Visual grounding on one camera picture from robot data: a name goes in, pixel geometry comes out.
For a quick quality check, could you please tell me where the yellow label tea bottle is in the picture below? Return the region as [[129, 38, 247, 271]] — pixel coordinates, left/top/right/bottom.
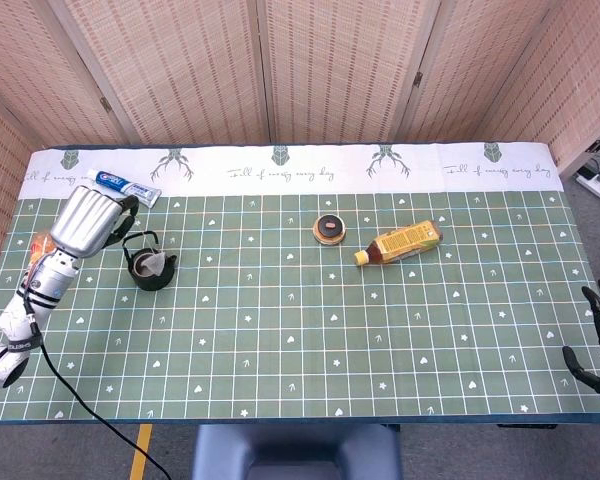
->
[[354, 219, 444, 268]]

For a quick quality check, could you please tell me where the bamboo folding screen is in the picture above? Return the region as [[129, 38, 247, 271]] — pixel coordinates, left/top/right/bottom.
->
[[0, 0, 600, 262]]

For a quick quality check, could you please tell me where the tea bag with string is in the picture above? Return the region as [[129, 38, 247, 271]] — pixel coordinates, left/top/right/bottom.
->
[[142, 243, 168, 278]]

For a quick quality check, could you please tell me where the black cast iron teapot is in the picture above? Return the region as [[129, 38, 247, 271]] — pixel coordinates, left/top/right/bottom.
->
[[121, 230, 179, 293]]

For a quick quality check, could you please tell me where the orange juice bottle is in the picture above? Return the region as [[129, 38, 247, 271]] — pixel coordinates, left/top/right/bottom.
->
[[25, 229, 57, 281]]

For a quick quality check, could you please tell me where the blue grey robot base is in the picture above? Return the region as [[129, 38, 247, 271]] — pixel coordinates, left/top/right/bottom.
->
[[189, 424, 404, 480]]

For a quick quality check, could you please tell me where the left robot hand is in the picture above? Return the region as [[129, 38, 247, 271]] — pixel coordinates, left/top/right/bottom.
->
[[48, 184, 141, 259]]

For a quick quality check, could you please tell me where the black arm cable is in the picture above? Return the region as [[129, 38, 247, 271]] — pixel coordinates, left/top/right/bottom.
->
[[23, 293, 174, 480]]

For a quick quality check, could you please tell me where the green grid tablecloth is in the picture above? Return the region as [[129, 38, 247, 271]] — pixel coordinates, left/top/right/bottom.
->
[[0, 143, 600, 426]]

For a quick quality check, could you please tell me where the blue white toothpaste tube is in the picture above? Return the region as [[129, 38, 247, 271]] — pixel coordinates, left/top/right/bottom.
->
[[87, 168, 162, 210]]

